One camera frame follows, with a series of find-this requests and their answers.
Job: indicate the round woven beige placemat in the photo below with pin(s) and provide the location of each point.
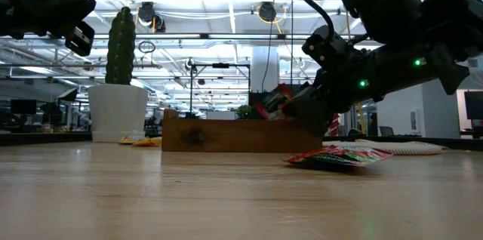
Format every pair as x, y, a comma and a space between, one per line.
407, 148

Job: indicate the green cactus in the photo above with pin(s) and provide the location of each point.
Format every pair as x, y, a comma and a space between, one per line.
120, 44

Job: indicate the black camera rig frame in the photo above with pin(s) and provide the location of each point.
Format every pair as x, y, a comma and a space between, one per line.
220, 65

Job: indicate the yellow lemon tea bag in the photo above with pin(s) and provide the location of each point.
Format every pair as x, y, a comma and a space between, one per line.
149, 142

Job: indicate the brown wooden compartment tray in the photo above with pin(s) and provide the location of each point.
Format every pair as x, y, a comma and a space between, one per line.
226, 136

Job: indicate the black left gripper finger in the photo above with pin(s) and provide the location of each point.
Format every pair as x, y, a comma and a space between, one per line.
80, 39

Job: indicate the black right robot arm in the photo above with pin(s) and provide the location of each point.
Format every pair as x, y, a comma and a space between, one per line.
445, 25

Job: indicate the red white striped pole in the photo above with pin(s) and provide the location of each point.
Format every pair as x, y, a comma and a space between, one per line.
334, 125

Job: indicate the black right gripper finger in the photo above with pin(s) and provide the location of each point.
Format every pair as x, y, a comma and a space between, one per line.
293, 106
313, 115

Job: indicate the small green plant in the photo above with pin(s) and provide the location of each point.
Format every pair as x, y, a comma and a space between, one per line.
244, 111

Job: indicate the white hexagonal plant pot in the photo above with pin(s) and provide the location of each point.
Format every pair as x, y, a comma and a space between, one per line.
117, 111

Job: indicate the red strawberry tea bag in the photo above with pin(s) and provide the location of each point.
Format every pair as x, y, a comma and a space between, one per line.
273, 100
339, 156

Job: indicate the orange peach tea bag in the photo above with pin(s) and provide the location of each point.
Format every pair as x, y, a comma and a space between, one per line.
126, 140

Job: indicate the black computer monitor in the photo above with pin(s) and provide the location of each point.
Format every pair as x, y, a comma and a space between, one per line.
22, 106
473, 104

